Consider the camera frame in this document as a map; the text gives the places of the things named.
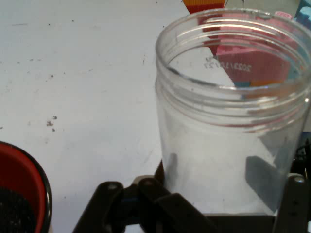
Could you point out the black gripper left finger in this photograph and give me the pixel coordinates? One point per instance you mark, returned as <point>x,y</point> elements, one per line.
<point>170,208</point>

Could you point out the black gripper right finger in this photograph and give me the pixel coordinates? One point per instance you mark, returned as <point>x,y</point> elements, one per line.
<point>294,208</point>

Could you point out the clear plastic jar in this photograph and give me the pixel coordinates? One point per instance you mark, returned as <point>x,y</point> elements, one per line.
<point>194,145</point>

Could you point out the red bowl black rim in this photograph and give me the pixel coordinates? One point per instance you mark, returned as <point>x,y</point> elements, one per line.
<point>24,170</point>

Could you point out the black seeds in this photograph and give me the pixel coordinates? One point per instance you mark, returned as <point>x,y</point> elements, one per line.
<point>14,213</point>

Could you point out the orange foam block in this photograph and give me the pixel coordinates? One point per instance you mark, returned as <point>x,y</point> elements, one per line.
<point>206,4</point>

